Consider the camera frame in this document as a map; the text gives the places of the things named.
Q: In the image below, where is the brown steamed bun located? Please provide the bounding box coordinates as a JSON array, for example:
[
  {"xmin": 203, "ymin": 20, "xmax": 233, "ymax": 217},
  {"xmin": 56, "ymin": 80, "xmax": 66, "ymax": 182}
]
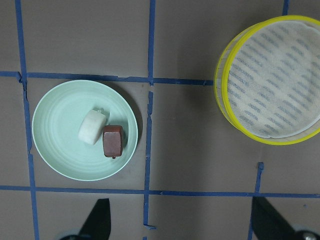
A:
[{"xmin": 102, "ymin": 125, "xmax": 124, "ymax": 159}]

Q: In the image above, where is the white steamed bun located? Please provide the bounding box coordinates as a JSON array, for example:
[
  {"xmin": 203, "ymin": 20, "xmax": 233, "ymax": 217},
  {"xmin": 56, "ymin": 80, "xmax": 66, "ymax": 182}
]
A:
[{"xmin": 78, "ymin": 109, "xmax": 107, "ymax": 145}]

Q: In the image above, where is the yellow bamboo steamer basket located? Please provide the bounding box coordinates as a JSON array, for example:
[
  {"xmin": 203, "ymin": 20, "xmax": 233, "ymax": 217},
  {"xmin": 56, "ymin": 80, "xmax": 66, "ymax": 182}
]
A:
[{"xmin": 214, "ymin": 15, "xmax": 320, "ymax": 146}]

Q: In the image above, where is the light green plate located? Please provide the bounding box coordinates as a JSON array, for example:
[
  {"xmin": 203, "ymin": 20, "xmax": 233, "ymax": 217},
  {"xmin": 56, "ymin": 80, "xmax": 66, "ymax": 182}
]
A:
[{"xmin": 32, "ymin": 80, "xmax": 138, "ymax": 181}]

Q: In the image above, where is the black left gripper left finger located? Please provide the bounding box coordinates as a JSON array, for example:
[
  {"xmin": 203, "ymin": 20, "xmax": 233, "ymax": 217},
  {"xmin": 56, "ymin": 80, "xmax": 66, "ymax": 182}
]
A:
[{"xmin": 77, "ymin": 198, "xmax": 111, "ymax": 240}]

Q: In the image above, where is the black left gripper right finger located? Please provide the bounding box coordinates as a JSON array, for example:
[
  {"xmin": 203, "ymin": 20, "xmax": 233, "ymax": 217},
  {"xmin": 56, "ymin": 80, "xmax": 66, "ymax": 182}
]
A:
[{"xmin": 251, "ymin": 196, "xmax": 296, "ymax": 240}]

